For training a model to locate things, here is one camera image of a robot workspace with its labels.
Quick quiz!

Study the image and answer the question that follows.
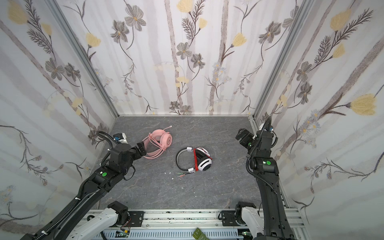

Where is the pink headset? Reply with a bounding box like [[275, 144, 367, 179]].
[[143, 126, 173, 160]]

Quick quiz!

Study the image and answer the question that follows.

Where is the white black headset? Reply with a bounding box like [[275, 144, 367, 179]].
[[176, 147, 213, 175]]

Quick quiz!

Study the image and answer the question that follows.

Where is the black adapter cable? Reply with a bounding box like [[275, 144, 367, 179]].
[[175, 169, 196, 178]]

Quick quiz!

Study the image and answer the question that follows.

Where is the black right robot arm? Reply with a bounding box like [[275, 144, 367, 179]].
[[235, 116, 295, 240]]

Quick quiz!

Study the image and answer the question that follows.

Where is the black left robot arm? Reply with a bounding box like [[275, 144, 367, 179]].
[[22, 131, 147, 240]]

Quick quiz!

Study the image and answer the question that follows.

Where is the green circuit board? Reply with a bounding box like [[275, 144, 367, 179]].
[[193, 228, 209, 240]]

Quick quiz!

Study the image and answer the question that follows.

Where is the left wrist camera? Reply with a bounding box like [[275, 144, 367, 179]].
[[113, 133, 128, 144]]

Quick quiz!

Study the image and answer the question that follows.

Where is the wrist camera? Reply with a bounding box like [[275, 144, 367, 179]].
[[253, 123, 274, 139], [113, 133, 128, 144]]

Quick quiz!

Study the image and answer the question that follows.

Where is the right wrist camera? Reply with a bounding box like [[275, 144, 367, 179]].
[[253, 123, 274, 139]]

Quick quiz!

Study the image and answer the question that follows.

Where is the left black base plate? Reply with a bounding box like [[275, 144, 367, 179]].
[[127, 211, 145, 228]]

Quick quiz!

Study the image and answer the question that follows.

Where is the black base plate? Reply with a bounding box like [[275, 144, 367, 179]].
[[218, 210, 240, 227], [127, 211, 145, 228]]

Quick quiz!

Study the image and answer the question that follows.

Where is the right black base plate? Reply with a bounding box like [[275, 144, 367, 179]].
[[218, 210, 240, 227]]

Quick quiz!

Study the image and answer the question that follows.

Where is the aluminium mounting rail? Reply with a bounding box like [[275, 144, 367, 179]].
[[53, 208, 310, 240]]

